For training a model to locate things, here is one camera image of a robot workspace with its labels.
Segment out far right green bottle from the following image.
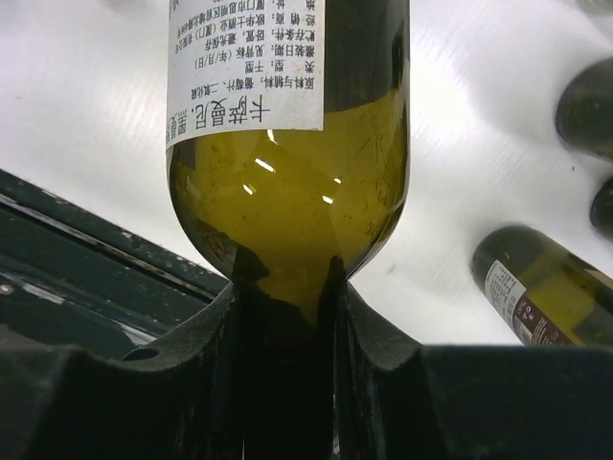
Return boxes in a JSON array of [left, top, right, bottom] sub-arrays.
[[590, 178, 613, 241]]

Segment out olive green wine bottle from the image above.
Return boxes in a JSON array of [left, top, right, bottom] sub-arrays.
[[555, 57, 612, 161]]

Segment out dark wine bottle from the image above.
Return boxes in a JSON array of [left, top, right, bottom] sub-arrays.
[[165, 0, 413, 336]]

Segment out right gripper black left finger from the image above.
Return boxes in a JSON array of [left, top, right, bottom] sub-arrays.
[[1, 287, 242, 459]]

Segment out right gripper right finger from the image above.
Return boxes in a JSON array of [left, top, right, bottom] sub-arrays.
[[334, 287, 612, 459]]

